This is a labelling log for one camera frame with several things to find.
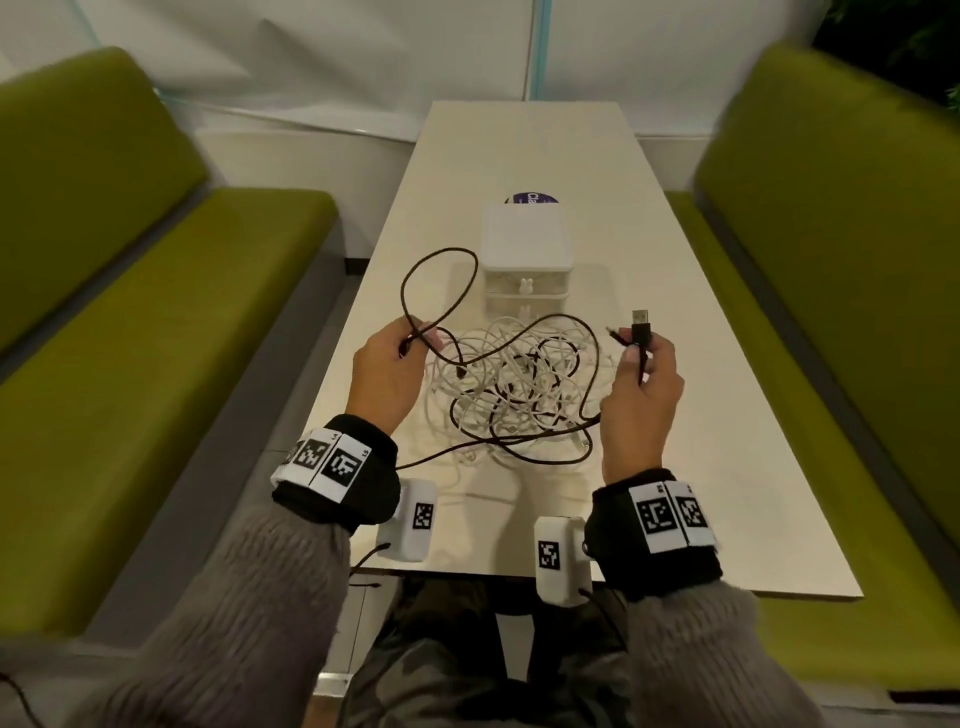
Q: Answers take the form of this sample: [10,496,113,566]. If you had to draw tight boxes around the person's right hand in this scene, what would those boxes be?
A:
[599,329,685,487]

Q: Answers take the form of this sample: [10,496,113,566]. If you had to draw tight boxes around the person's left hand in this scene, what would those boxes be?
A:
[344,314,445,436]

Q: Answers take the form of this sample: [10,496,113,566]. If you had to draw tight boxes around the black cables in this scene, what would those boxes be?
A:
[399,247,655,463]

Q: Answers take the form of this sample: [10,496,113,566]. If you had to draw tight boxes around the tangle of white cables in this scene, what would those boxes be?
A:
[423,313,605,466]

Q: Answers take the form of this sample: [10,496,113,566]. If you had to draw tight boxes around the white drawer box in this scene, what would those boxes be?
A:
[479,200,575,316]

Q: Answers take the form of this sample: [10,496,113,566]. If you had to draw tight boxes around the person's left forearm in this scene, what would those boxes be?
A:
[67,498,354,728]

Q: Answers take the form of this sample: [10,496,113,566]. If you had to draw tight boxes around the person's right forearm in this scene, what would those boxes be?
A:
[626,581,826,728]

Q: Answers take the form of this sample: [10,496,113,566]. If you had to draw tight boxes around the person's camouflage trousers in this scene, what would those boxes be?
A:
[337,577,639,728]

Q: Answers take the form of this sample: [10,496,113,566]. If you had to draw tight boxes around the black left marker wristband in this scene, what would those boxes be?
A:
[271,414,403,535]

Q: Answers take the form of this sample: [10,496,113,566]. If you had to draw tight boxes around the black marker wristband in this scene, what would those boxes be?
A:
[583,468,725,604]
[271,414,403,535]

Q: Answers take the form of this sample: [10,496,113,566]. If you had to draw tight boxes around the black right marker wristband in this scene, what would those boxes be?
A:
[583,468,725,604]

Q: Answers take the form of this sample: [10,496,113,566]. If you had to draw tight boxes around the green bench sofa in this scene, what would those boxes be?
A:
[0,46,339,639]
[665,41,960,691]

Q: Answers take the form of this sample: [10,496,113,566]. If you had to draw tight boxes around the beige table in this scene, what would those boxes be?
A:
[299,101,865,601]

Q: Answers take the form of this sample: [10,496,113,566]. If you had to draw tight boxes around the light blue vertical strip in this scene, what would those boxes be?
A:
[528,0,554,101]

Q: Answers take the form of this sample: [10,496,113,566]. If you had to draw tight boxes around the green leafy plant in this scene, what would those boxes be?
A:
[813,0,960,114]

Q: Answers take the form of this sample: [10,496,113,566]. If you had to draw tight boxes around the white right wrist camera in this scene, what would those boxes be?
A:
[533,515,594,609]

